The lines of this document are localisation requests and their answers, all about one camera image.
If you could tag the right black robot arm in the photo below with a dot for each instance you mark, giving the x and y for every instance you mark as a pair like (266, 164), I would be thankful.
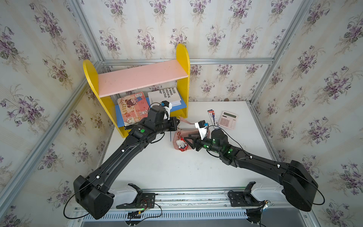
(299, 187)

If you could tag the white book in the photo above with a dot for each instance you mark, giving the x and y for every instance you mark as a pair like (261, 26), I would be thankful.
(170, 95)

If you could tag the aluminium mounting rail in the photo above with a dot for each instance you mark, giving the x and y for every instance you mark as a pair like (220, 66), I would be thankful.
(212, 198)

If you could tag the pink cartoon spiral notebook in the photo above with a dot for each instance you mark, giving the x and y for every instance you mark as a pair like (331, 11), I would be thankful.
(131, 109)

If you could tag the pink corduroy bag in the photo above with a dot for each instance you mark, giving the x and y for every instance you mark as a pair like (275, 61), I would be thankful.
(181, 133)

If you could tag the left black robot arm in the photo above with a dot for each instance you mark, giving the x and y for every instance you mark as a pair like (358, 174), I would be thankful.
(92, 192)

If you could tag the white red plush keychain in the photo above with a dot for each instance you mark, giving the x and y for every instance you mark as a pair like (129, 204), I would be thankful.
(182, 144)

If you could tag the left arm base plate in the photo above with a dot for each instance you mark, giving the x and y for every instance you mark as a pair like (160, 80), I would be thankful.
(133, 197)

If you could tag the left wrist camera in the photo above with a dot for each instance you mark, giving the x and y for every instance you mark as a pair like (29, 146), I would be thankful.
(167, 106)

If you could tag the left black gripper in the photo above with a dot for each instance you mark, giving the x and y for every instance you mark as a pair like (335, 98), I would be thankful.
(174, 120)

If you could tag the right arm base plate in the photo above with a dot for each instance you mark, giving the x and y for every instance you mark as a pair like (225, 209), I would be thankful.
(245, 198)

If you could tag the pink calculator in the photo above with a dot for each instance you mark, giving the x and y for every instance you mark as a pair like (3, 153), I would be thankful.
(228, 120)

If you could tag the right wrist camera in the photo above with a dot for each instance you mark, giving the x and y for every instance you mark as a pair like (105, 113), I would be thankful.
(203, 129)

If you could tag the white blue pen box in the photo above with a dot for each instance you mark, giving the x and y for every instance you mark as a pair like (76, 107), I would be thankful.
(213, 118)

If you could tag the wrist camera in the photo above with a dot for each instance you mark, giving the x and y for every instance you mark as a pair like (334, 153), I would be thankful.
(167, 106)
(203, 129)

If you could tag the white vent grille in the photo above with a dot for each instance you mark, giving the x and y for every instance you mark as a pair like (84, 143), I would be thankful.
(178, 215)

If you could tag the yellow pink blue shelf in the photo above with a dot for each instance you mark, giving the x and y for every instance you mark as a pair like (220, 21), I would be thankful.
(106, 84)

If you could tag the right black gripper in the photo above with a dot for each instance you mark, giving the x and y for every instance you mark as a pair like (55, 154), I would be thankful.
(196, 142)

